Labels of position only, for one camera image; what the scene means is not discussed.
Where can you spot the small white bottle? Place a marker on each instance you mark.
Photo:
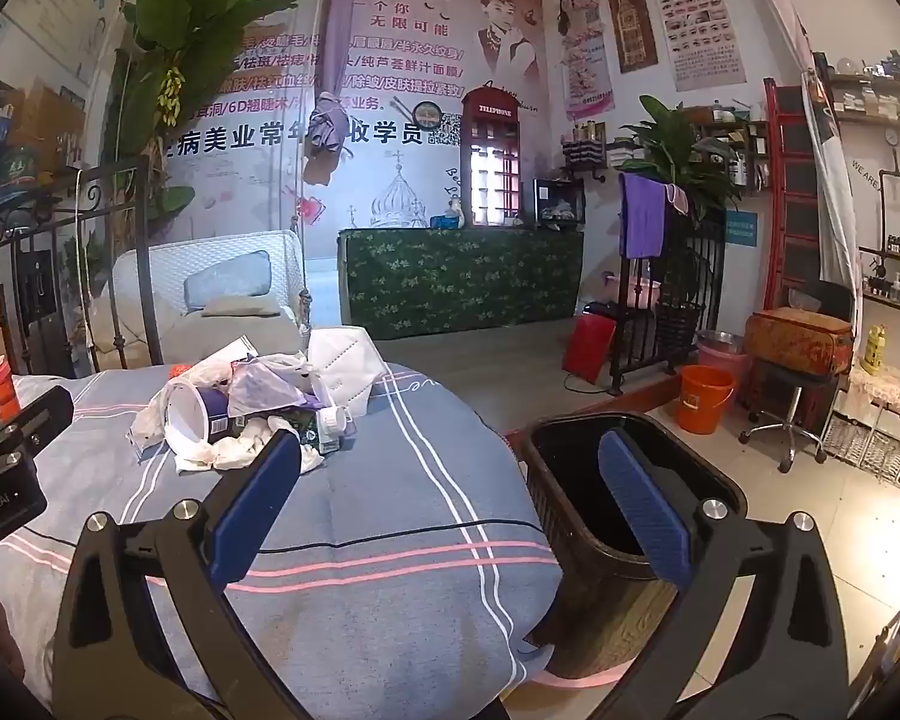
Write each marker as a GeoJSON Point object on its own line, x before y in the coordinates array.
{"type": "Point", "coordinates": [334, 427]}

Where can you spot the wooden wall shelf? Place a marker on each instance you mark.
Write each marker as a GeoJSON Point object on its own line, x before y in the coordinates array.
{"type": "Point", "coordinates": [750, 157]}

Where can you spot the dark wicker trash bin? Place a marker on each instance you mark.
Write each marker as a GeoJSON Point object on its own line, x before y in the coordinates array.
{"type": "Point", "coordinates": [562, 585]}

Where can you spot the white hanging banner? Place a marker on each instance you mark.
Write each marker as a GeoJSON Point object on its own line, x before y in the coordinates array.
{"type": "Point", "coordinates": [832, 165]}

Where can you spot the beige seat cover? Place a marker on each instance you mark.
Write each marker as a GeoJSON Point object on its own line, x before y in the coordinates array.
{"type": "Point", "coordinates": [217, 337]}

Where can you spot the potted green plant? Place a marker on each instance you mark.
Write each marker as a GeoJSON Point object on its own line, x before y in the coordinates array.
{"type": "Point", "coordinates": [667, 135]}

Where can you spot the brown cushioned stool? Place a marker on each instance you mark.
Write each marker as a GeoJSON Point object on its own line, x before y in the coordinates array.
{"type": "Point", "coordinates": [795, 341]}

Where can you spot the blue-grey pillow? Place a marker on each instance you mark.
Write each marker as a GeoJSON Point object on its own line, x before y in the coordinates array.
{"type": "Point", "coordinates": [229, 281]}

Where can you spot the black metal bed frame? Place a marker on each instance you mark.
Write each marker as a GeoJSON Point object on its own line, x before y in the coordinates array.
{"type": "Point", "coordinates": [146, 262]}

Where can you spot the black framed picture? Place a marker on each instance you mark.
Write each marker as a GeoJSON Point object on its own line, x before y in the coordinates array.
{"type": "Point", "coordinates": [559, 202]}

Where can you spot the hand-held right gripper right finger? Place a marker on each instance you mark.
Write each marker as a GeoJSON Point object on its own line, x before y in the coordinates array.
{"type": "Point", "coordinates": [645, 510]}

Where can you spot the purple hanging cloth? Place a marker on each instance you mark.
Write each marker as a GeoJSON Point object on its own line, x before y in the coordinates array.
{"type": "Point", "coordinates": [341, 30]}

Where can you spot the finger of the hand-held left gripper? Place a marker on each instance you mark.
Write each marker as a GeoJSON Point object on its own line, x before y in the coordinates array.
{"type": "Point", "coordinates": [41, 416]}

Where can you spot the banana plant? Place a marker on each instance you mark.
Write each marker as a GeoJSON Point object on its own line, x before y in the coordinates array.
{"type": "Point", "coordinates": [195, 15]}

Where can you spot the red ladder shelf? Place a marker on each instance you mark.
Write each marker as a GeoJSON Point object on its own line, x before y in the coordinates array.
{"type": "Point", "coordinates": [772, 202]}

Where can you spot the brown wall poster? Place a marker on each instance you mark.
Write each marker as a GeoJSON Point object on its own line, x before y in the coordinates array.
{"type": "Point", "coordinates": [630, 15]}

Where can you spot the beige cushion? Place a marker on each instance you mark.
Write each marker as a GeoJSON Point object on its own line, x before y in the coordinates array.
{"type": "Point", "coordinates": [244, 306]}

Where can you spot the orange foam fruit net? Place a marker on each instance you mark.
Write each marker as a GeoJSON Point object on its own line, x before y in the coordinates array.
{"type": "Point", "coordinates": [180, 372]}

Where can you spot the blue paper cup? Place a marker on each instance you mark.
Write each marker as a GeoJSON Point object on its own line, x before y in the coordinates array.
{"type": "Point", "coordinates": [217, 420]}

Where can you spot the orange bucket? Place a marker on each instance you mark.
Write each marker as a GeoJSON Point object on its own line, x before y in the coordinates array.
{"type": "Point", "coordinates": [701, 405]}

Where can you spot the green floral counter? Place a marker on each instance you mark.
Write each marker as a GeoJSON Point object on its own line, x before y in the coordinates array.
{"type": "Point", "coordinates": [457, 285]}

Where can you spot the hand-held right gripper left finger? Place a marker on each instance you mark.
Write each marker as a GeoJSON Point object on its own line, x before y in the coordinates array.
{"type": "Point", "coordinates": [255, 510]}

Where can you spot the large wall poster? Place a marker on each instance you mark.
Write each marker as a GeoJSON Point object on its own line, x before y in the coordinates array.
{"type": "Point", "coordinates": [420, 37]}

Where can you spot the yellow bottle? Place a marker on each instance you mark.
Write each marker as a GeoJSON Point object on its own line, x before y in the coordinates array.
{"type": "Point", "coordinates": [874, 352]}

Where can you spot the white crumpled tissue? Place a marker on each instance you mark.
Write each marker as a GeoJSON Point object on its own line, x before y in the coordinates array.
{"type": "Point", "coordinates": [232, 450]}

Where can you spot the pink basin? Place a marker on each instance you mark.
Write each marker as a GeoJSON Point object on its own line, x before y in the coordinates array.
{"type": "Point", "coordinates": [727, 364]}

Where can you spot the pink cloth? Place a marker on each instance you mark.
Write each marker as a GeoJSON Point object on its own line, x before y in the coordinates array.
{"type": "Point", "coordinates": [679, 199]}

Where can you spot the wall shelf with bottles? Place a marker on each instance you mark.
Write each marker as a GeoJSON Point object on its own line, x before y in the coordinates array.
{"type": "Point", "coordinates": [581, 150]}

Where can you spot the red phone booth cabinet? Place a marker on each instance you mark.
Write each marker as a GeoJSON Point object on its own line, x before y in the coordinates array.
{"type": "Point", "coordinates": [491, 101]}

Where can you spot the wall shelving with bottles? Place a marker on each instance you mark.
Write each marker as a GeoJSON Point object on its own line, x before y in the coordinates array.
{"type": "Point", "coordinates": [892, 101]}

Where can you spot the white plastic packet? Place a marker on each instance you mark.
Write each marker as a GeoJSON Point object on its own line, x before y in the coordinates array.
{"type": "Point", "coordinates": [225, 356]}

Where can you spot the white wicker swing seat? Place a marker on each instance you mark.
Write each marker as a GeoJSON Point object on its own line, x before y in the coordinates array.
{"type": "Point", "coordinates": [270, 247]}

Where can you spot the eyebrow chart wall poster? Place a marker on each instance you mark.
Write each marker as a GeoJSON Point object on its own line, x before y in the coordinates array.
{"type": "Point", "coordinates": [701, 30]}

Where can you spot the pink wall poster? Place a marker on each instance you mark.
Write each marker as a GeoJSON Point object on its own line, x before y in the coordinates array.
{"type": "Point", "coordinates": [585, 52]}

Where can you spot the white face mask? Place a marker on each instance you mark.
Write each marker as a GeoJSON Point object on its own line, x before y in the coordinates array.
{"type": "Point", "coordinates": [352, 367]}

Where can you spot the clear plastic bag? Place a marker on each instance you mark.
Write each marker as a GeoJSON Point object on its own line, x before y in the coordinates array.
{"type": "Point", "coordinates": [270, 386]}

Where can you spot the black metal rack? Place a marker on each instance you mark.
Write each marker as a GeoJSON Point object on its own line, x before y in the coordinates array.
{"type": "Point", "coordinates": [709, 262]}

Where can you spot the purple towel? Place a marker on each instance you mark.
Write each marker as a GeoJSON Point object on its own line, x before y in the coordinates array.
{"type": "Point", "coordinates": [641, 217]}

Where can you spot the blue tissue box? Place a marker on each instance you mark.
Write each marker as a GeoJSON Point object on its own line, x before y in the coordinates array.
{"type": "Point", "coordinates": [444, 222]}

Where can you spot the blue wall sign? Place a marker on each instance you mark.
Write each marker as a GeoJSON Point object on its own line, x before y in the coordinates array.
{"type": "Point", "coordinates": [741, 229]}

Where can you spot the grey striped blanket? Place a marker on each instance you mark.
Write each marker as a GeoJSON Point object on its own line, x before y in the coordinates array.
{"type": "Point", "coordinates": [390, 480]}

